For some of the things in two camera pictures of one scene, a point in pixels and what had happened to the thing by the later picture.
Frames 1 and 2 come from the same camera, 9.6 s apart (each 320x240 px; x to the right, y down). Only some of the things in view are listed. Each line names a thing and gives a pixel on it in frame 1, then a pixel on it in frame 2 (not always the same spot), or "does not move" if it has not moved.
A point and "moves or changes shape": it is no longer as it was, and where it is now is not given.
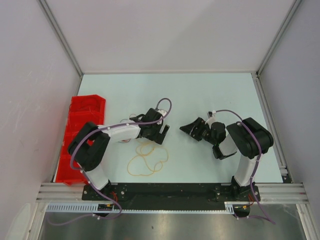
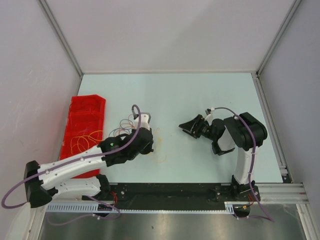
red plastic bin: [83, 109] does not move
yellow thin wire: [91, 111] moves or changes shape
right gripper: [190, 129] does not move
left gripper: [154, 137] -> [148, 147]
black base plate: [170, 196] does not move
